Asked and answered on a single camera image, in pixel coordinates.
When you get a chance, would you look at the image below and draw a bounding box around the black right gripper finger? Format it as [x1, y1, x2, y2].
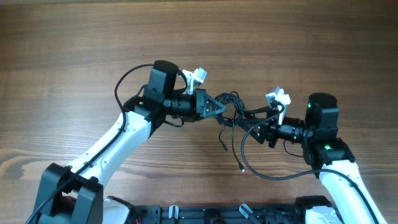
[245, 106, 273, 114]
[238, 118, 267, 144]

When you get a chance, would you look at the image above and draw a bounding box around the black USB cable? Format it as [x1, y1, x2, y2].
[214, 91, 249, 173]

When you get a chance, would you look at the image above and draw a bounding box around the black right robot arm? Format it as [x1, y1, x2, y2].
[238, 93, 385, 223]

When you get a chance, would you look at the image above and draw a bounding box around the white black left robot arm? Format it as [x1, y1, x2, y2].
[27, 60, 226, 223]

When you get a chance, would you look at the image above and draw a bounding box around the black right camera cable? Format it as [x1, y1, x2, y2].
[240, 104, 382, 224]

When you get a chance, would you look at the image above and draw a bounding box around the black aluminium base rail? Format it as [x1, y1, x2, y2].
[128, 203, 305, 224]

